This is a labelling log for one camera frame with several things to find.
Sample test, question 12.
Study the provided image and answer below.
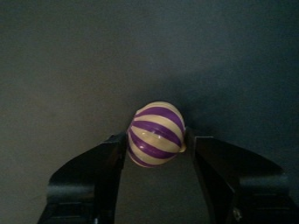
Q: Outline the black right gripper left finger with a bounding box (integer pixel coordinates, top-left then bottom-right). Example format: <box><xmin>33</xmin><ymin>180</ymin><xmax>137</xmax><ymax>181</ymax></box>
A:
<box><xmin>37</xmin><ymin>131</ymin><xmax>129</xmax><ymax>224</ymax></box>

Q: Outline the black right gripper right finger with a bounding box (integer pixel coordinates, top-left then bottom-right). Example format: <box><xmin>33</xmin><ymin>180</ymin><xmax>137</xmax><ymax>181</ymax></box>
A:
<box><xmin>184</xmin><ymin>127</ymin><xmax>299</xmax><ymax>224</ymax></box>

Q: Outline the purple striped toy onion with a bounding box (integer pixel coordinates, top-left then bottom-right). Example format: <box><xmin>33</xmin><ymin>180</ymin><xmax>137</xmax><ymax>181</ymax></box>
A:
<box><xmin>126</xmin><ymin>101</ymin><xmax>189</xmax><ymax>169</ymax></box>

